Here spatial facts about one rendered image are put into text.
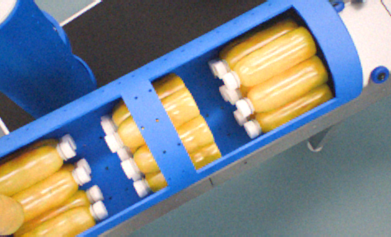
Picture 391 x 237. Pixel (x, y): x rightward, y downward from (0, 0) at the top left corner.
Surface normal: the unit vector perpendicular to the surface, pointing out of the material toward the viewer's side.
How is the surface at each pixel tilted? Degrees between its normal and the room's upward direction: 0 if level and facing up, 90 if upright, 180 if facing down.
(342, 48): 27
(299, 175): 0
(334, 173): 0
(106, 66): 0
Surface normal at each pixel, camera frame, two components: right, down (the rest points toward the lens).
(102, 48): -0.05, -0.25
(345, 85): 0.37, 0.59
